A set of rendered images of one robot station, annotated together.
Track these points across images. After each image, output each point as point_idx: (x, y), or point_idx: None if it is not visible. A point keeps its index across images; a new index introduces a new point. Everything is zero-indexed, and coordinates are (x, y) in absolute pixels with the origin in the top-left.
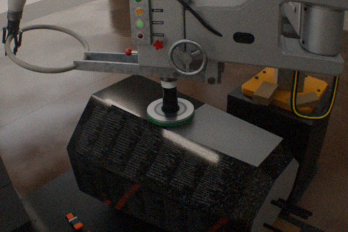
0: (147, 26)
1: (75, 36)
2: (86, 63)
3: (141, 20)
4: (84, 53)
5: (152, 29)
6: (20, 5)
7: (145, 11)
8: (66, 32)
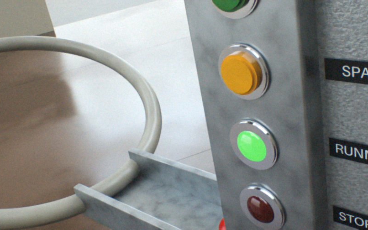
0: (299, 169)
1: (133, 83)
2: (109, 211)
3: (257, 132)
4: (129, 154)
5: (332, 186)
6: None
7: (279, 77)
8: (111, 68)
